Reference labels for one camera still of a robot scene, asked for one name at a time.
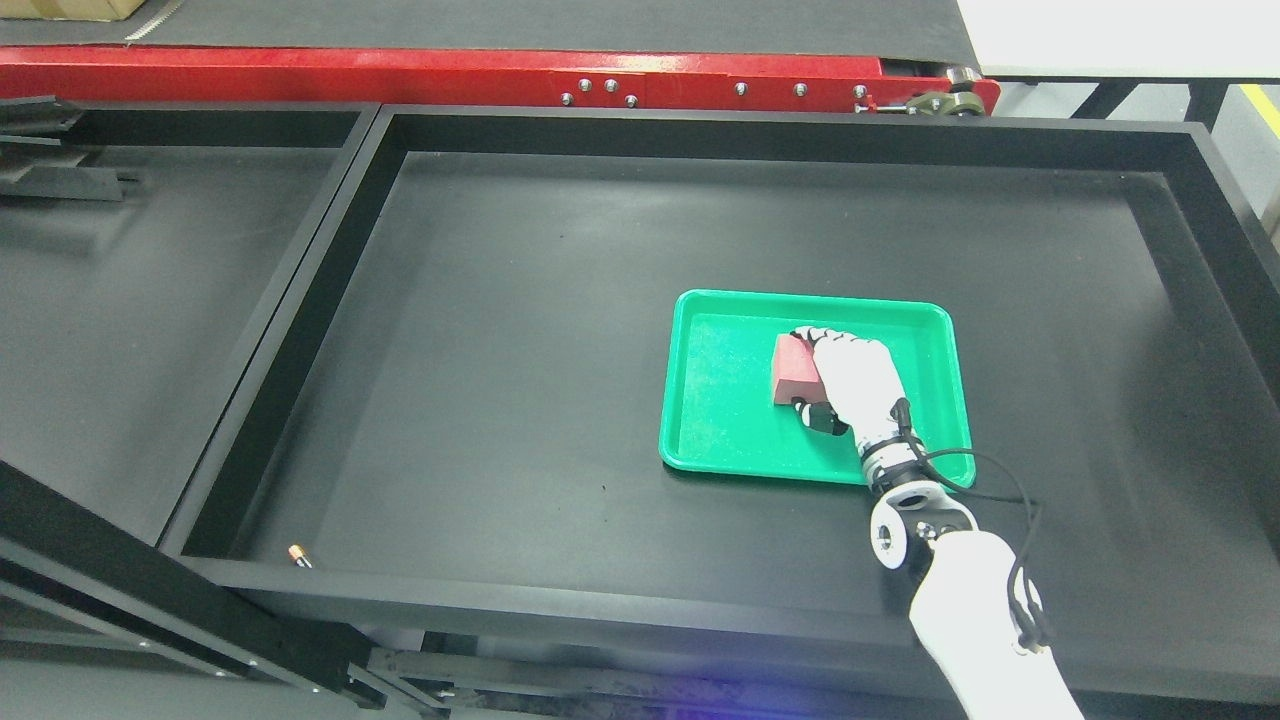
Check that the black metal shelf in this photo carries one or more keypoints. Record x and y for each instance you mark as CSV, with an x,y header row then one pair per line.
x,y
454,425
128,329

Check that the green plastic tray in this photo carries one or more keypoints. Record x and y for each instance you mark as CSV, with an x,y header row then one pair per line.
x,y
719,415

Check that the black left metal shelf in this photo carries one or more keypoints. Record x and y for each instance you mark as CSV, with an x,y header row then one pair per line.
x,y
128,329

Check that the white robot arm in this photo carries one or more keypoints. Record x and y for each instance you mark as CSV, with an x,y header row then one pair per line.
x,y
974,609

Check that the black right metal shelf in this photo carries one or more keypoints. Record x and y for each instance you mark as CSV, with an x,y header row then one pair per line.
x,y
454,425

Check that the pink foam block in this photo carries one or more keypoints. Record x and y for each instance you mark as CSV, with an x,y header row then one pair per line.
x,y
794,375

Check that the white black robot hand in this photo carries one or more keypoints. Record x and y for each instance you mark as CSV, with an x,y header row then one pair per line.
x,y
862,383

